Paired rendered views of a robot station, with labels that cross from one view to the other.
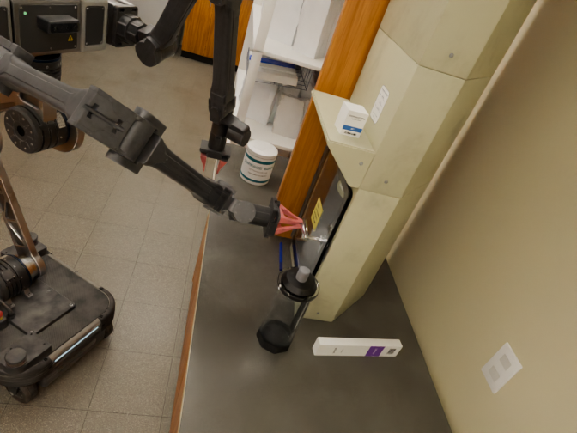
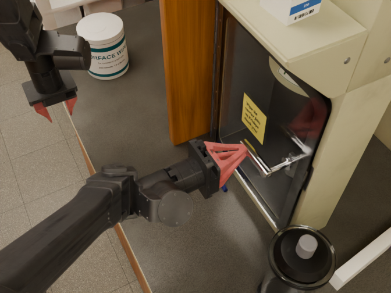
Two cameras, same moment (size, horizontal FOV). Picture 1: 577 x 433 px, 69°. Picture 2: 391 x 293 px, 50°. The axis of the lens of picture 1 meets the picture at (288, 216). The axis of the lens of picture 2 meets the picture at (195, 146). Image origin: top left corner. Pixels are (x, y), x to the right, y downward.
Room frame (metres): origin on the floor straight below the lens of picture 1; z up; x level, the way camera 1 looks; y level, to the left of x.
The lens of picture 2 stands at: (0.54, 0.14, 1.80)
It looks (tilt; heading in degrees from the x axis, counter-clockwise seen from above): 52 degrees down; 348
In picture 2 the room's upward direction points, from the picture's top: straight up
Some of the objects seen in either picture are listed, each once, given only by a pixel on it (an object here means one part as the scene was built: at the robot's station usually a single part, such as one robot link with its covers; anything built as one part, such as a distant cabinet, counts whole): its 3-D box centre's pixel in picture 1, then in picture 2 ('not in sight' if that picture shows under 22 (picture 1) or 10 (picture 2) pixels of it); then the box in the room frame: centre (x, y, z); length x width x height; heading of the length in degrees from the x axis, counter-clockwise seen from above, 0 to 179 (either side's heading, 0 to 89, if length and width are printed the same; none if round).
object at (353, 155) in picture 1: (333, 134); (247, 10); (1.03, -0.03, 1.46); 0.32 x 0.12 x 0.10; 16
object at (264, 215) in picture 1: (261, 216); (188, 175); (0.95, 0.07, 1.20); 0.07 x 0.07 x 0.10; 17
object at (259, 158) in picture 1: (258, 162); (103, 46); (1.57, 0.20, 1.02); 0.13 x 0.13 x 0.15
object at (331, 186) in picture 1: (316, 219); (255, 125); (1.04, -0.08, 1.19); 0.30 x 0.01 x 0.40; 16
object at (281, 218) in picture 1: (285, 222); (223, 161); (0.97, 0.00, 1.19); 0.09 x 0.07 x 0.07; 107
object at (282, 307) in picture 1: (286, 310); (290, 279); (0.78, -0.08, 1.06); 0.11 x 0.11 x 0.21
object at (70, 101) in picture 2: (215, 161); (59, 101); (1.24, 0.30, 1.14); 0.07 x 0.07 x 0.09; 16
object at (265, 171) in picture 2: (310, 230); (263, 155); (0.96, -0.07, 1.20); 0.10 x 0.05 x 0.03; 16
